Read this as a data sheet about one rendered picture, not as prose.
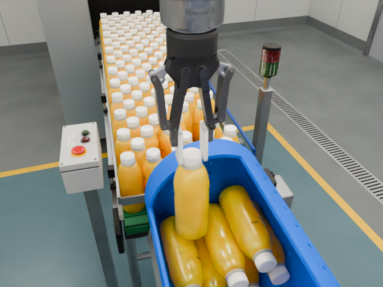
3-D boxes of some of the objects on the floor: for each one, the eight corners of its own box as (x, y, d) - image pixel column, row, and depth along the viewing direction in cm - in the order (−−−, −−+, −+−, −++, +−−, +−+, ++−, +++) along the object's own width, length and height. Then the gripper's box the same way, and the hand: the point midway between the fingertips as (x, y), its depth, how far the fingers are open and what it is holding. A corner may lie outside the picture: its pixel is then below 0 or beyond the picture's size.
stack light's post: (238, 274, 185) (263, 91, 121) (235, 268, 188) (258, 86, 124) (245, 273, 186) (273, 90, 122) (242, 266, 189) (268, 85, 125)
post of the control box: (119, 339, 158) (78, 174, 100) (119, 330, 161) (78, 165, 103) (128, 336, 159) (92, 172, 101) (127, 328, 162) (92, 164, 104)
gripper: (135, 37, 44) (148, 179, 57) (257, 28, 47) (241, 164, 61) (130, 21, 50) (142, 153, 63) (237, 15, 53) (228, 140, 66)
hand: (191, 143), depth 60 cm, fingers closed on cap, 4 cm apart
